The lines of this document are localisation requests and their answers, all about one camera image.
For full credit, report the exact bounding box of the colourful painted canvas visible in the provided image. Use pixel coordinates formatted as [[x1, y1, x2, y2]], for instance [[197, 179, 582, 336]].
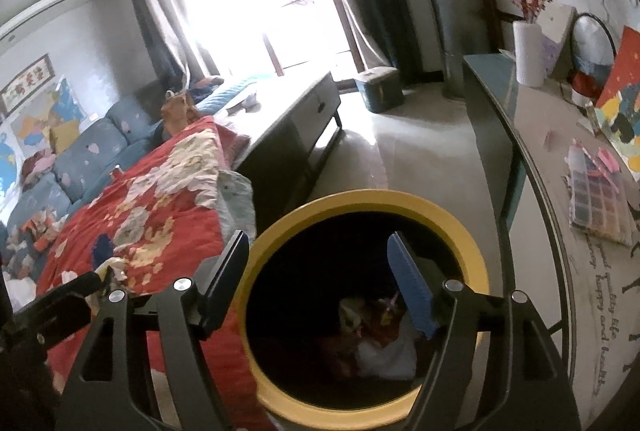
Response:
[[592, 25, 640, 158]]

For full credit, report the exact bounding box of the white plastic bag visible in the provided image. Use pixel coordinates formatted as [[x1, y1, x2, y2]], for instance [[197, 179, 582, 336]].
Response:
[[354, 330, 423, 381]]

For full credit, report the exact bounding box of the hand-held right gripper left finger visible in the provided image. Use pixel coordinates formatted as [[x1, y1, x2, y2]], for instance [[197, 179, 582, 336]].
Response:
[[62, 230, 251, 431]]

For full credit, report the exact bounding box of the blue patterned sofa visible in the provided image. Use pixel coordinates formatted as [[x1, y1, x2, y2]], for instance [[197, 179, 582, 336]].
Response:
[[0, 95, 163, 264]]

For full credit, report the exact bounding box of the yellow rimmed black bin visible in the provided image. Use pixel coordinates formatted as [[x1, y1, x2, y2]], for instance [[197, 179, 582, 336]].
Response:
[[242, 190, 495, 421]]

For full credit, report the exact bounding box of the pale paper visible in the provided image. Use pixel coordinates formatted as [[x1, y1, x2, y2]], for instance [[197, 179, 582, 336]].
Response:
[[94, 256, 130, 296]]

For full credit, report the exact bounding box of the colourful snack wrapper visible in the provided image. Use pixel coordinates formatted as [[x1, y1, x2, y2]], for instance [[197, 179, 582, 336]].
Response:
[[377, 295, 403, 328]]

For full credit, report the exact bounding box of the brown paper bag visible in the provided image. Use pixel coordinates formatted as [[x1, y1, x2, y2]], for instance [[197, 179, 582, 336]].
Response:
[[159, 87, 202, 136]]

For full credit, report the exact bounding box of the standing grey air conditioner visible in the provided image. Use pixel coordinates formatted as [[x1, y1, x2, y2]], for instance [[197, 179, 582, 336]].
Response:
[[406, 0, 471, 103]]

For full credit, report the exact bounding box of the white vase with red flowers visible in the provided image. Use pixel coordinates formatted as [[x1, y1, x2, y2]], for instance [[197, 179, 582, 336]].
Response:
[[510, 0, 576, 88]]

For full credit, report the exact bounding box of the white leaning board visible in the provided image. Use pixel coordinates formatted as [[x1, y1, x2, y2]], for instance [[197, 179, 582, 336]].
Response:
[[540, 5, 577, 78]]

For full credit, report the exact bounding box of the teal storage box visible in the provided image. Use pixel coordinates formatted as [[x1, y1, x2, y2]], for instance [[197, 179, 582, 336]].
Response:
[[354, 65, 407, 113]]

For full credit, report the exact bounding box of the red floral blanket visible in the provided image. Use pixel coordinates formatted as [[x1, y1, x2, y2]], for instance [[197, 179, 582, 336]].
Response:
[[34, 115, 262, 431]]

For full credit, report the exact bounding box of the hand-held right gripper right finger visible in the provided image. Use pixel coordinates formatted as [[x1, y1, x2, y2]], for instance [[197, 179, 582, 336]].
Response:
[[387, 232, 582, 431]]

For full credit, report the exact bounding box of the framed calligraphy picture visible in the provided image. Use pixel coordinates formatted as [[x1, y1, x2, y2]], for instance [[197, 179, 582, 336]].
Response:
[[0, 52, 55, 113]]

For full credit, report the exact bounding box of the pile of clothes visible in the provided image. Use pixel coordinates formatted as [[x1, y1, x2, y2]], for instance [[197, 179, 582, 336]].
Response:
[[0, 204, 68, 264]]

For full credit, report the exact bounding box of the pastel bead organiser box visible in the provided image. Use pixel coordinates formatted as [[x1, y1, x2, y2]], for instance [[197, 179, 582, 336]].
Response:
[[566, 138, 638, 248]]

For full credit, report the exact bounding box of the blue quilted pillow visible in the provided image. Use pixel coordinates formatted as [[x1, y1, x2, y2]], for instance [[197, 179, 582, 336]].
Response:
[[191, 75, 262, 116]]

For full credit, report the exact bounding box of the red round ornament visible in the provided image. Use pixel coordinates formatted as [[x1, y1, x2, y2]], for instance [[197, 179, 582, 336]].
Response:
[[571, 70, 602, 98]]

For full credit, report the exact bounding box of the world map poster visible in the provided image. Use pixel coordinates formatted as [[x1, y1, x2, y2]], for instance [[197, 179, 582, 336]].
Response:
[[0, 76, 87, 194]]

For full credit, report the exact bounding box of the round black framed mirror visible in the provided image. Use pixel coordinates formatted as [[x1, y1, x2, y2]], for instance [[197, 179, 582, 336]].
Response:
[[569, 11, 617, 84]]

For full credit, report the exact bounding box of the grey coffee table with drawers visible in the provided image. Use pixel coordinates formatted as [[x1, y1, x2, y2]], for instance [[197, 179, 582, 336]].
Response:
[[224, 70, 347, 194]]

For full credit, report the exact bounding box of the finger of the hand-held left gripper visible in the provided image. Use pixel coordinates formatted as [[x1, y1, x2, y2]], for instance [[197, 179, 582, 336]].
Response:
[[10, 271, 108, 343]]

